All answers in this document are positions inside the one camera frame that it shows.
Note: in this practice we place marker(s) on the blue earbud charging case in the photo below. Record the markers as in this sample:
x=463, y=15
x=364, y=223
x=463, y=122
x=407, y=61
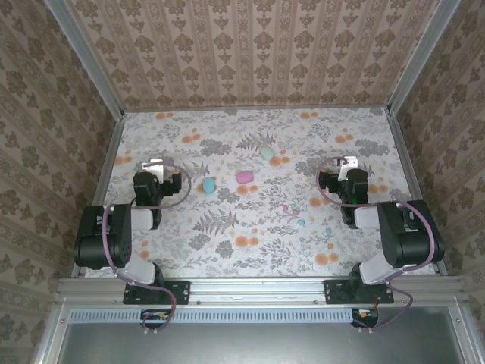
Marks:
x=208, y=185

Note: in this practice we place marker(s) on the green earbud charging case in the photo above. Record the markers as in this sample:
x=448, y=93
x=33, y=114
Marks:
x=267, y=152

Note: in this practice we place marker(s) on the pink earbud charging case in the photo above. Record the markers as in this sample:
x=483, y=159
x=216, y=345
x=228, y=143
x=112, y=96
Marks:
x=244, y=177

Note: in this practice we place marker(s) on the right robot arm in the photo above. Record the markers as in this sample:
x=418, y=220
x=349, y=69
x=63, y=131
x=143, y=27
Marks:
x=401, y=235

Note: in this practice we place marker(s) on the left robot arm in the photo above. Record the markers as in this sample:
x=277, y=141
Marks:
x=121, y=235

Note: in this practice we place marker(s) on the black connector box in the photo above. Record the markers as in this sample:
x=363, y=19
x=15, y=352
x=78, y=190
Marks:
x=365, y=314
x=157, y=314

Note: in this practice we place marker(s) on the grey metal panel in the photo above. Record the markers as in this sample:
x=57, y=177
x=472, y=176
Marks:
x=257, y=345

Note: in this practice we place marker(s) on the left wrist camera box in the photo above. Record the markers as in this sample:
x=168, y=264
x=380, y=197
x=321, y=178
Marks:
x=155, y=168

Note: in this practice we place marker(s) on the aluminium frame profile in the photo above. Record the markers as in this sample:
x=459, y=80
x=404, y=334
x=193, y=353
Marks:
x=257, y=290
x=89, y=60
x=420, y=57
x=103, y=170
x=464, y=333
x=407, y=159
x=51, y=337

